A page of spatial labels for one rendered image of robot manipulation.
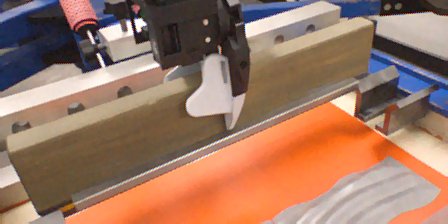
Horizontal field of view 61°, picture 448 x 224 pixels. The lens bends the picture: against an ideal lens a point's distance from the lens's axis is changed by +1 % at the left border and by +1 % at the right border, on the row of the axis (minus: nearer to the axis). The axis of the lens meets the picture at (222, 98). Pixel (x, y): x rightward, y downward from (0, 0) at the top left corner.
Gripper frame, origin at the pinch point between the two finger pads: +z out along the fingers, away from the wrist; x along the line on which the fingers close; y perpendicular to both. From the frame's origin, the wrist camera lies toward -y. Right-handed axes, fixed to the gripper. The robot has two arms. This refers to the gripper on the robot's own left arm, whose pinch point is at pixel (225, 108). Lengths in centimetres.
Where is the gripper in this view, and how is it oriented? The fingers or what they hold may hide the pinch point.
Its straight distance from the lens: 41.1
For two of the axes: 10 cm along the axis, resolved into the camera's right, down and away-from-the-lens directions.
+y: -8.6, 3.4, -3.8
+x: 5.0, 4.3, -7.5
